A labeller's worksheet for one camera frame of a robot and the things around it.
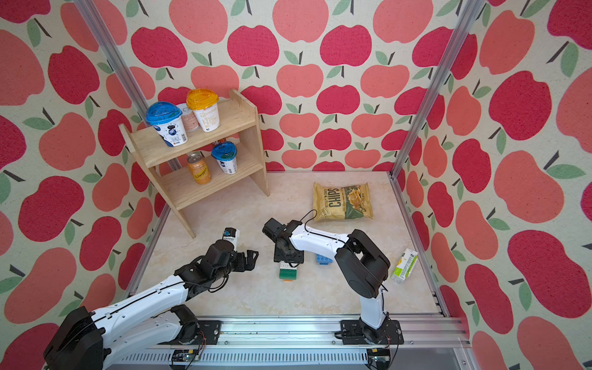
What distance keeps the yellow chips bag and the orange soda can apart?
0.49 m

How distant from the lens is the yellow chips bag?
1.00 meters

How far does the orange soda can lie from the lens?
829mm
